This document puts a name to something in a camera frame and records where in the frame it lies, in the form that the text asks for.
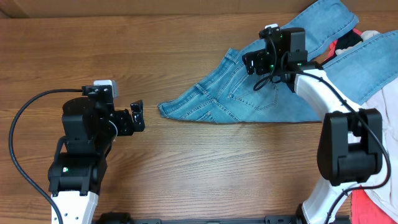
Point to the red cloth garment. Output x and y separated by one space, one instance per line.
367 73

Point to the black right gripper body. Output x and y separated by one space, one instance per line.
263 65

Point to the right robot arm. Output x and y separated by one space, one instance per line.
350 149

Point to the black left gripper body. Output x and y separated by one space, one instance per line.
121 121

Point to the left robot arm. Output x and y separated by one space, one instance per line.
79 164

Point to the black cloth garment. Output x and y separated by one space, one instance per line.
350 39

